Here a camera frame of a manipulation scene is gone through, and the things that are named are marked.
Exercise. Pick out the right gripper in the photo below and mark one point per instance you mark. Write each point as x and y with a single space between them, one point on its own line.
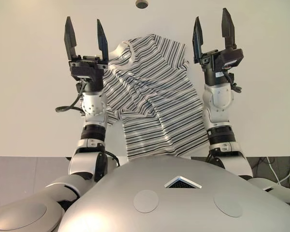
211 70

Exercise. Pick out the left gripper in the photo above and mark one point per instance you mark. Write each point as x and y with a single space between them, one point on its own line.
91 63

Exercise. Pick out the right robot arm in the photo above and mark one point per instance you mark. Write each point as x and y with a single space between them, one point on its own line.
217 101

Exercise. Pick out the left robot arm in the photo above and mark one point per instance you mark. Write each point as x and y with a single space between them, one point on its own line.
93 108

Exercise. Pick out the striped T-shirt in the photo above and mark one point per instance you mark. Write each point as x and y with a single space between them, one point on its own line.
157 101

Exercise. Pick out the robot body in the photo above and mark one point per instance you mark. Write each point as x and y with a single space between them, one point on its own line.
159 205

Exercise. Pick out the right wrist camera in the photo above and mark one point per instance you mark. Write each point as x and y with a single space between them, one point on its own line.
232 58

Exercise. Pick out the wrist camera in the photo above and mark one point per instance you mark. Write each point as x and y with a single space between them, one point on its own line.
87 72
232 58

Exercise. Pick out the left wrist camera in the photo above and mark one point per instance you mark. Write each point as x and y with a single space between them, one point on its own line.
87 72

